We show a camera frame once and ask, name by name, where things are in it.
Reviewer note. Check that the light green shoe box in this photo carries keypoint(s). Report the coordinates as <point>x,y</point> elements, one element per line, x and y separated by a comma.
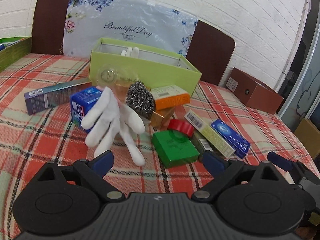
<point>155,67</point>

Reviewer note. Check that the orange white medicine box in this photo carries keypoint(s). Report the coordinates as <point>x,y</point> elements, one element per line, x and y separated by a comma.
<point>169,96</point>

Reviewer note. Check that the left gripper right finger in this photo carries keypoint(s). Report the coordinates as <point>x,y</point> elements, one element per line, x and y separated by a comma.
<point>224,175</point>

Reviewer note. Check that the blue medicine tablet box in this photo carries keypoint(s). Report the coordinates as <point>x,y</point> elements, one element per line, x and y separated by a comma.
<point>237,141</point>

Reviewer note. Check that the dark olive box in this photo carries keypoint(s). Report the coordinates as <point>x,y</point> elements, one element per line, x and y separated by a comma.
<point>201,144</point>

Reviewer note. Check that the white glove pink cuff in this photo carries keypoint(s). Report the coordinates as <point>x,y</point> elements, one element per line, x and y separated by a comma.
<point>109,117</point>

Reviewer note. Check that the clear plastic bag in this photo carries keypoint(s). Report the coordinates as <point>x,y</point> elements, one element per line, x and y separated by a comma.
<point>117,78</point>

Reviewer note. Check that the red tape roll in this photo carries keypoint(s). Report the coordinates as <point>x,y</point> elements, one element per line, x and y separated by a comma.
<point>181,126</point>

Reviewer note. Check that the iridescent long toothpaste box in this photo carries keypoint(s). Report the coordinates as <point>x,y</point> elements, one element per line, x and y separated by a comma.
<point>49,97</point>

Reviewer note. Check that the dark brown headboard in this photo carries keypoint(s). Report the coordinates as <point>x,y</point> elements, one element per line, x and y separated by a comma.
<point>210,48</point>

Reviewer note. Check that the green square box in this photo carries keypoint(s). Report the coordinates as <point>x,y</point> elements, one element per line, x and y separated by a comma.
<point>174,148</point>

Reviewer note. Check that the steel wool scrubber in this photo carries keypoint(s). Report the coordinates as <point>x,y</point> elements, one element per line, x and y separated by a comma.
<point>140,99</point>

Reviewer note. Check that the gold copper box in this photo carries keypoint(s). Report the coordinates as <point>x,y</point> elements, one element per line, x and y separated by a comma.
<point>160,117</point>

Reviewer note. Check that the brown cardboard box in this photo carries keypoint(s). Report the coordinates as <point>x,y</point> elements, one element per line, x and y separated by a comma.
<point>252,92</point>

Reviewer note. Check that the floral plastic bedding bag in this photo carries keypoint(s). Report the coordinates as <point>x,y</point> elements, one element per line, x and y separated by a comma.
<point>138,21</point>

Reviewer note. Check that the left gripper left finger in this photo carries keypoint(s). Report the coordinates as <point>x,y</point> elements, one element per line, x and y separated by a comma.
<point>92,177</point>

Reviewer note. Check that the pale yellow long box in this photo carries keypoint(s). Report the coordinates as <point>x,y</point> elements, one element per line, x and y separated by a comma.
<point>210,134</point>

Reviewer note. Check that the blue mint tin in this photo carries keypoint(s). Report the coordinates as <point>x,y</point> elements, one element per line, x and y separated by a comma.
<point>81,103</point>

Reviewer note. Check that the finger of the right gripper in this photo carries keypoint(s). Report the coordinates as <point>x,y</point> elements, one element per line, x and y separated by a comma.
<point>280,162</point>

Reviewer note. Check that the plaid bed sheet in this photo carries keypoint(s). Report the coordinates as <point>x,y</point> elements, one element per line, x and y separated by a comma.
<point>28,141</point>

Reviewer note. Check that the cardboard box on floor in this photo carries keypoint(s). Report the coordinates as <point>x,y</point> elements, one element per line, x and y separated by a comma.
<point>309,136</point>

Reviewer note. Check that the green box lid tray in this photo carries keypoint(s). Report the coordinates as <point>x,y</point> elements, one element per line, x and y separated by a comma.
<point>13,49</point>

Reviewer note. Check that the white glove in box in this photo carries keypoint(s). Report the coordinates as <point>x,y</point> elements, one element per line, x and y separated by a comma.
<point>130,52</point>

